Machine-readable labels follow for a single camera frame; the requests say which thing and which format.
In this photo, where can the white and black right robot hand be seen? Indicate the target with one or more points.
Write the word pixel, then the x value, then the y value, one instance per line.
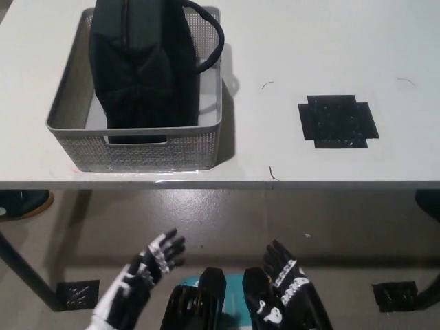
pixel 295 288

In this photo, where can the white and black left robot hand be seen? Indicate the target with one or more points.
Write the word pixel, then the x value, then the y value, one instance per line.
pixel 137 278

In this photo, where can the dark fabric lunch bag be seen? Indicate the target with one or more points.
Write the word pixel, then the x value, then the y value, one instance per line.
pixel 144 75

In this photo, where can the black tape patch on floor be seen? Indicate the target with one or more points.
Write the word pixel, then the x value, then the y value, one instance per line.
pixel 78 295
pixel 395 296

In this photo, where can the dark metal table leg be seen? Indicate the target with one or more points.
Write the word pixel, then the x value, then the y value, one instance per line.
pixel 24 268

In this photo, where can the short dark thread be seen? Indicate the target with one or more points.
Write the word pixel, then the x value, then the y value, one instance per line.
pixel 273 173

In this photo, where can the grey perforated plastic basket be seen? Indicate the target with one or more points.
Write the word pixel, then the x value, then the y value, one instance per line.
pixel 137 154

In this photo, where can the black shoe with tan sole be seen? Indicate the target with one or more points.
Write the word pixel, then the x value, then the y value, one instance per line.
pixel 27 206

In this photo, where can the dark rounded object under table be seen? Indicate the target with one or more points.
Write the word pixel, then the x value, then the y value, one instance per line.
pixel 429 204

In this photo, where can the black tape patch on table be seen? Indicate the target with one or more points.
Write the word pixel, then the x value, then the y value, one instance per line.
pixel 338 122

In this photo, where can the thin curved dark thread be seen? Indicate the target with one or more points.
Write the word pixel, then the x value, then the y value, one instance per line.
pixel 407 80
pixel 268 84

